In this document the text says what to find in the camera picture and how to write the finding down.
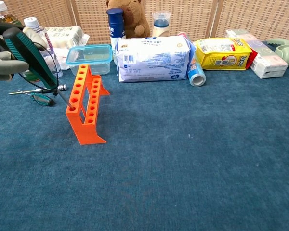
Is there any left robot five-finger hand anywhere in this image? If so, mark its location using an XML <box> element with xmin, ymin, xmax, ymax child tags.
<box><xmin>0</xmin><ymin>17</ymin><xmax>48</xmax><ymax>81</ymax></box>

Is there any large green-black handle screwdriver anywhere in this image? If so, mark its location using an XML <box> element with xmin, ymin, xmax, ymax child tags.
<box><xmin>2</xmin><ymin>26</ymin><xmax>76</xmax><ymax>111</ymax></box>

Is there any orange test tube rack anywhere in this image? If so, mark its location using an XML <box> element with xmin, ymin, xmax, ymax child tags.
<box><xmin>65</xmin><ymin>64</ymin><xmax>111</xmax><ymax>146</ymax></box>

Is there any clear water bottle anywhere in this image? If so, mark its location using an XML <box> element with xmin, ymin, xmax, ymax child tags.
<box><xmin>23</xmin><ymin>17</ymin><xmax>64</xmax><ymax>79</ymax></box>

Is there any green tea bottle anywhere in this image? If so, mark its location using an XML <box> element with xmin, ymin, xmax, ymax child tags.
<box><xmin>0</xmin><ymin>0</ymin><xmax>42</xmax><ymax>83</ymax></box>

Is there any clear container blue lid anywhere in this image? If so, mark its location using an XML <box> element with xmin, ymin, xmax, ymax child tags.
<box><xmin>65</xmin><ymin>44</ymin><xmax>113</xmax><ymax>76</ymax></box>

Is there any blue white spray can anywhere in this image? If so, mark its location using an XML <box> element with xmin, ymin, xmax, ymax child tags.
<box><xmin>106</xmin><ymin>7</ymin><xmax>126</xmax><ymax>65</ymax></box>

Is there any brown capybara plush toy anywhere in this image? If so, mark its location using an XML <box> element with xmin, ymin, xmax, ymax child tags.
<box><xmin>105</xmin><ymin>0</ymin><xmax>151</xmax><ymax>39</ymax></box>

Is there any white blue wet wipes pack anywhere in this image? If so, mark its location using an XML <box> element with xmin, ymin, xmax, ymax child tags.
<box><xmin>116</xmin><ymin>33</ymin><xmax>196</xmax><ymax>83</ymax></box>

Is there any white mayonnaise squeeze bottle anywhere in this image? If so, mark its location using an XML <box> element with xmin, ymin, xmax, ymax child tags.
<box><xmin>151</xmin><ymin>10</ymin><xmax>172</xmax><ymax>38</ymax></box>

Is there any blue carpet table cover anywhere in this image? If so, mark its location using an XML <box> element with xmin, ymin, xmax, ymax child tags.
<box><xmin>0</xmin><ymin>41</ymin><xmax>289</xmax><ymax>231</ymax></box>

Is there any blue plastic wrap roll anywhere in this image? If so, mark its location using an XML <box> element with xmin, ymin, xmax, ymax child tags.
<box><xmin>178</xmin><ymin>31</ymin><xmax>207</xmax><ymax>88</ymax></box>

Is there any yellow Lipo biscuit pack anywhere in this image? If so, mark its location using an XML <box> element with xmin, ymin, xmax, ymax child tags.
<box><xmin>193</xmin><ymin>37</ymin><xmax>254</xmax><ymax>71</ymax></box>

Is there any wicker folding screen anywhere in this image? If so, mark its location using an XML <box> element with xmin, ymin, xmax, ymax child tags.
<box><xmin>0</xmin><ymin>0</ymin><xmax>289</xmax><ymax>46</ymax></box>

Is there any pastel tissue packs bundle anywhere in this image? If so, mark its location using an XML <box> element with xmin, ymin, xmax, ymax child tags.
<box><xmin>224</xmin><ymin>28</ymin><xmax>289</xmax><ymax>80</ymax></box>

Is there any pale green lint roller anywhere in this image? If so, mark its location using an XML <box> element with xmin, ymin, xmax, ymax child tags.
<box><xmin>266</xmin><ymin>38</ymin><xmax>289</xmax><ymax>68</ymax></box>

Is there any small green-black handle screwdriver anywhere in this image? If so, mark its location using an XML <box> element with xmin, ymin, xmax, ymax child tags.
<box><xmin>15</xmin><ymin>89</ymin><xmax>55</xmax><ymax>107</ymax></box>

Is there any silver metal handle screwdriver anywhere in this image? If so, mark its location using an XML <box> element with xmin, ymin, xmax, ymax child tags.
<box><xmin>8</xmin><ymin>84</ymin><xmax>69</xmax><ymax>95</ymax></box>

